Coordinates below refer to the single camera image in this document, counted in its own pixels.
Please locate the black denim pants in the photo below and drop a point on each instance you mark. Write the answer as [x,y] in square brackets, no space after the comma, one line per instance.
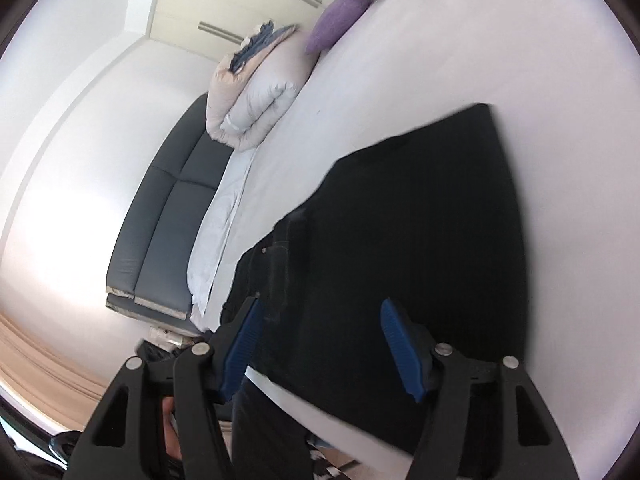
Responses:
[400,210]

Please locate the grey padded headboard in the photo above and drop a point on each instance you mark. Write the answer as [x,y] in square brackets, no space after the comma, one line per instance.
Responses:
[160,220]

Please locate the folded blue grey cloth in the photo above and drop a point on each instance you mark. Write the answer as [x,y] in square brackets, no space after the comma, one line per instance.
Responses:
[255,47]

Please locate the white flat pillow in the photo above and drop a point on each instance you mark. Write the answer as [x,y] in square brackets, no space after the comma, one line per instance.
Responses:
[215,230]

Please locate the person's dark clothing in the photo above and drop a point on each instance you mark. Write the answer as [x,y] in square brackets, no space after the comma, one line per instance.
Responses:
[270,435]

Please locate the bed with white sheet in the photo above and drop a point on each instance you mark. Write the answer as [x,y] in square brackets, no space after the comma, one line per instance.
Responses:
[500,60]

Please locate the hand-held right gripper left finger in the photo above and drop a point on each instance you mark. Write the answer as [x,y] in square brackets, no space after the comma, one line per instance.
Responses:
[242,345]

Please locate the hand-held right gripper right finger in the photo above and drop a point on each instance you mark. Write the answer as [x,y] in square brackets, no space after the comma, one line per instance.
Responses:
[400,350]

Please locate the folded beige white duvet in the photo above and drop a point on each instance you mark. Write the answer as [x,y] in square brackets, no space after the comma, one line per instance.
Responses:
[265,95]

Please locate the purple cushion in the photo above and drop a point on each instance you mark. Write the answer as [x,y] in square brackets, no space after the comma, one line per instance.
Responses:
[335,22]

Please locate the white wardrobe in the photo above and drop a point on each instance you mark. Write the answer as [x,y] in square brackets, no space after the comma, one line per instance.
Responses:
[200,0]

